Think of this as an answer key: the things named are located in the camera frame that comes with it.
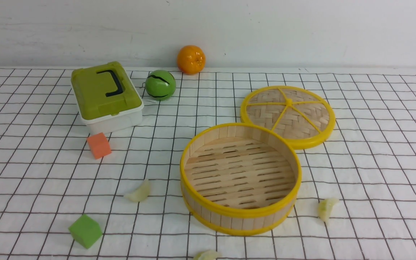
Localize woven bamboo steamer lid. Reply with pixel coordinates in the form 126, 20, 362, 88
240, 86, 336, 150

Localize green toy watermelon ball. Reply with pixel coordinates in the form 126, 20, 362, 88
145, 70, 176, 101

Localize bamboo steamer tray yellow rim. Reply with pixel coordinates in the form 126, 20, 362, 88
180, 123, 302, 236

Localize white black grid tablecloth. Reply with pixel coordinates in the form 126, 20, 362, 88
0, 66, 416, 260

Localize pale green toy dumpling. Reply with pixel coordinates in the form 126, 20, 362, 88
317, 198, 339, 223

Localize orange toy fruit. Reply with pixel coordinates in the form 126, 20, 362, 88
177, 45, 206, 75

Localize orange foam cube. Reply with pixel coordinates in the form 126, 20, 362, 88
86, 132, 112, 160

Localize pale yellow toy dumpling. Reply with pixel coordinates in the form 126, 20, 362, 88
193, 250, 222, 260

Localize green lid white box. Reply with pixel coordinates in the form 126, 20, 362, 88
70, 61, 144, 135

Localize green foam cube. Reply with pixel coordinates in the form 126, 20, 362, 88
68, 214, 103, 249

